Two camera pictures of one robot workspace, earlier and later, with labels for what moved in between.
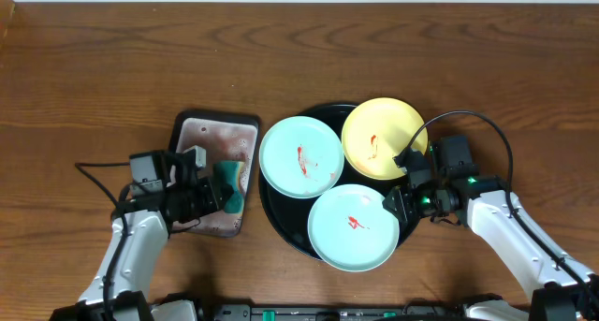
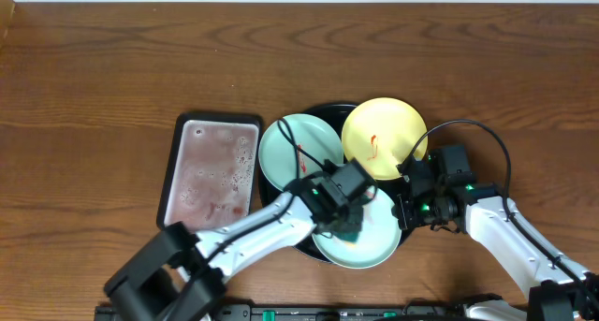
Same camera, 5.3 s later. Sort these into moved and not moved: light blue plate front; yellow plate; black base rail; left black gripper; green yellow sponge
Moved: left black gripper; green yellow sponge
Not moved: yellow plate; light blue plate front; black base rail
